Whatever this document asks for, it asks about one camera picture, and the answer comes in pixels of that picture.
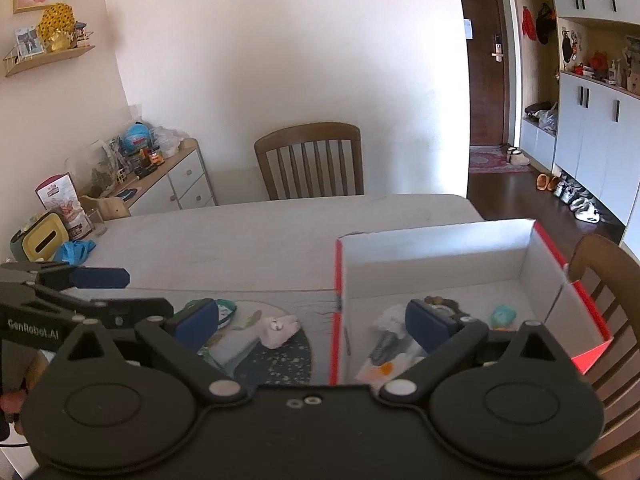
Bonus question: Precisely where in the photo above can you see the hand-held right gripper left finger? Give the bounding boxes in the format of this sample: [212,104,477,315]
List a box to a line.
[52,299,248,403]

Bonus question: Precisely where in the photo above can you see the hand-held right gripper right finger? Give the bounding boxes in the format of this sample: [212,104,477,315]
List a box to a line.
[377,299,573,403]

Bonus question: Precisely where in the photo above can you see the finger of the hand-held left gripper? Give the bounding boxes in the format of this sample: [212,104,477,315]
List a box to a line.
[0,260,132,291]
[30,290,175,331]

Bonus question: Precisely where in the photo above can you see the clear bag of white filling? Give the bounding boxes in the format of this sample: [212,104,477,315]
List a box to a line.
[372,304,416,341]

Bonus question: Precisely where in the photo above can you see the red and white cardboard box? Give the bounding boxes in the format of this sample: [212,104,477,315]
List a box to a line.
[327,218,613,386]

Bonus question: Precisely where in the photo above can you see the green and white packet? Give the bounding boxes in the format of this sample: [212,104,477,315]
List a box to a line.
[490,305,518,328]

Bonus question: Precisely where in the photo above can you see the person's left hand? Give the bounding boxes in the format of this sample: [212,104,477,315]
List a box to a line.
[0,352,48,436]

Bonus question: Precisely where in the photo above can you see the teal rimmed white packet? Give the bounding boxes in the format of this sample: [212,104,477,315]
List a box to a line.
[185,299,237,332]

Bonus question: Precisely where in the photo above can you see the blue plastic bag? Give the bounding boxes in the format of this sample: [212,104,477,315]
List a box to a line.
[54,240,97,266]

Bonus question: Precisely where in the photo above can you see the orange and white packet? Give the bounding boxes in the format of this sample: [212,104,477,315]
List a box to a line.
[356,360,403,382]

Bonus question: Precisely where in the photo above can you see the wooden elephant stand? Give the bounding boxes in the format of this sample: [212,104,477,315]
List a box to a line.
[80,195,132,221]

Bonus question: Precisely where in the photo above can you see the yellow and grey tissue box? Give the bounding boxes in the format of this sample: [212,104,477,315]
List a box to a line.
[10,212,68,263]

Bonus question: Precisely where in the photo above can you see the pale pink plush item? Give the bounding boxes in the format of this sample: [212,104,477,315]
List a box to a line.
[257,315,302,350]

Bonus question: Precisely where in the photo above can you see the red and white snack bag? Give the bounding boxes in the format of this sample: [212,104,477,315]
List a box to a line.
[35,172,93,241]

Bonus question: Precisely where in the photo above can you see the large glass vase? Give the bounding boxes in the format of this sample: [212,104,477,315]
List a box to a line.
[65,140,118,196]

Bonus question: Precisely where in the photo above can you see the white drawer sideboard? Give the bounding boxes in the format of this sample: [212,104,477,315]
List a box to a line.
[80,137,218,218]

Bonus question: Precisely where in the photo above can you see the blue round toy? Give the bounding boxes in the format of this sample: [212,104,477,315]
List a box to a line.
[122,122,153,153]

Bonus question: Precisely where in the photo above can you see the white plastic bag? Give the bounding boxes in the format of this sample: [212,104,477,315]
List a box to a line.
[152,125,183,158]

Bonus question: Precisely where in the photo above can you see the red patterned door rug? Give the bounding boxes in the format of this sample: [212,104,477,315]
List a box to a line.
[469,145,535,175]

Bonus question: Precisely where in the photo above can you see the wooden slat-back chair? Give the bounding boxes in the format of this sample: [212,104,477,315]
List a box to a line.
[254,122,365,201]
[567,232,640,466]

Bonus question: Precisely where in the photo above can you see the grey sneakers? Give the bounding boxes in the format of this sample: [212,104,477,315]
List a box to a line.
[552,175,583,204]

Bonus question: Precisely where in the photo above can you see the white sandals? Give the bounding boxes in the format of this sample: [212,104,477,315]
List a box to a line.
[570,197,601,222]

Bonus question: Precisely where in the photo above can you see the low grey-blue bench cabinet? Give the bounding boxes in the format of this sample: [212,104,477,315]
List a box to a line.
[519,117,558,171]

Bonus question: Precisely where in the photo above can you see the dark brown door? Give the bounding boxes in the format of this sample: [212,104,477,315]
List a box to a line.
[454,0,511,148]

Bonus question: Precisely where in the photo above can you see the grey-blue shoe cabinet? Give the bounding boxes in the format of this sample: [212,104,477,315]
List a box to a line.
[552,70,640,226]

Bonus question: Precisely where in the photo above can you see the golden flower ornament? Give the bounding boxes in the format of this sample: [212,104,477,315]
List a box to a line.
[37,4,76,52]

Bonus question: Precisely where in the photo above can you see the black hanging ornament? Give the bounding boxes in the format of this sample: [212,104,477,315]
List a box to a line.
[560,30,581,63]

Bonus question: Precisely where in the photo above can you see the black hanging bag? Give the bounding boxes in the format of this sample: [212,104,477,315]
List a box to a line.
[535,2,557,45]

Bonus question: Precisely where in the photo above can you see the wooden wall shelf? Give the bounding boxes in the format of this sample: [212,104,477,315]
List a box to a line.
[4,45,96,78]

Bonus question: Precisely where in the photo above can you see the small photo frame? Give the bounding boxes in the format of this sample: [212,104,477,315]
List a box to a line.
[14,26,43,57]

